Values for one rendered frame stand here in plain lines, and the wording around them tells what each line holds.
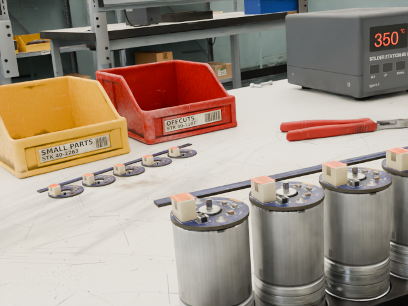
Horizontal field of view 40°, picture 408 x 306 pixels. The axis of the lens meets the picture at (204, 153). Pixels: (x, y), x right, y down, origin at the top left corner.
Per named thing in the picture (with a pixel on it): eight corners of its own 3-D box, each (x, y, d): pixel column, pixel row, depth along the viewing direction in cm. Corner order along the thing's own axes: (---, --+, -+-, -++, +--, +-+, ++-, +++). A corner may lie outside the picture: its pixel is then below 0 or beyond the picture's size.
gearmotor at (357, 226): (404, 311, 21) (407, 177, 19) (348, 330, 20) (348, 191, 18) (360, 282, 23) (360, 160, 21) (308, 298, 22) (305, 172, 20)
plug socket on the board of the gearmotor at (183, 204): (204, 217, 17) (203, 197, 17) (178, 223, 17) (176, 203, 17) (194, 209, 18) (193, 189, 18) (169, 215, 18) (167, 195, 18)
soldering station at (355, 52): (439, 90, 66) (442, 6, 64) (359, 104, 62) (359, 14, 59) (356, 78, 80) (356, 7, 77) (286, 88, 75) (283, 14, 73)
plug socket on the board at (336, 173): (354, 183, 19) (354, 164, 19) (333, 187, 19) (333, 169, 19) (339, 176, 20) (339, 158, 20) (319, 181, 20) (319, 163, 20)
